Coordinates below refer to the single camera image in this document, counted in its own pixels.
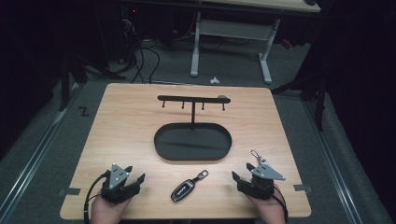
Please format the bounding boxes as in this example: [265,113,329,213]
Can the black floor cables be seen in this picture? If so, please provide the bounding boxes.
[129,38,162,85]

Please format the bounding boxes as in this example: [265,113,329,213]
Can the black car key fob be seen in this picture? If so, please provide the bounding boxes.
[170,169,210,203]

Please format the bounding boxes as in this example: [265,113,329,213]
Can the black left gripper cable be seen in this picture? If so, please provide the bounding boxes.
[82,173,110,224]

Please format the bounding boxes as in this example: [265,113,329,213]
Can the person's left hand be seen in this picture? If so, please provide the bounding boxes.
[90,195,133,224]

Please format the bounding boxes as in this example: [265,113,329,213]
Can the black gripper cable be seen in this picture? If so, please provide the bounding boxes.
[273,184,290,224]
[82,173,110,224]

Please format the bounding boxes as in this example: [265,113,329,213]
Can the black computer tower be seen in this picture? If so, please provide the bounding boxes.
[119,5,142,64]

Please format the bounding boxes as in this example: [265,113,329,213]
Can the white metal-framed desk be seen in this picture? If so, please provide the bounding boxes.
[190,0,321,85]

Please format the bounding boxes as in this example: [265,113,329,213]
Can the silver keys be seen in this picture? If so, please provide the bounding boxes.
[249,149,269,168]

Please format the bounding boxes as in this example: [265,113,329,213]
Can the person's right hand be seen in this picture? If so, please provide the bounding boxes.
[247,184,288,224]

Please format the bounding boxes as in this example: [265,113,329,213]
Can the grey tape strip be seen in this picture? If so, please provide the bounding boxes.
[58,187,81,197]
[292,183,313,193]

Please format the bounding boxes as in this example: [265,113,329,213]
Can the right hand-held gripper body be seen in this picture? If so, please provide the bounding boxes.
[236,163,287,201]

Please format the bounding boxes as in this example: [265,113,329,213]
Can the black key rack with tray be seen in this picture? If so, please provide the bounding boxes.
[153,94,233,162]

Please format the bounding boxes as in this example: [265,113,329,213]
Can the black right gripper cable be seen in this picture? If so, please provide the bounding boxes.
[273,184,290,224]

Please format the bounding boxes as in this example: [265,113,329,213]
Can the metal floor rail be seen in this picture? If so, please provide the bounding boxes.
[0,83,82,222]
[303,100,364,224]

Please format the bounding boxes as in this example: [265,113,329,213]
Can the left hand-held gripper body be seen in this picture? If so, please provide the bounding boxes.
[100,162,141,205]

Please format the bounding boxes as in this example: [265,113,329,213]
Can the black metal stand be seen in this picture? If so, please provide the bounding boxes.
[271,69,329,133]
[57,50,127,113]

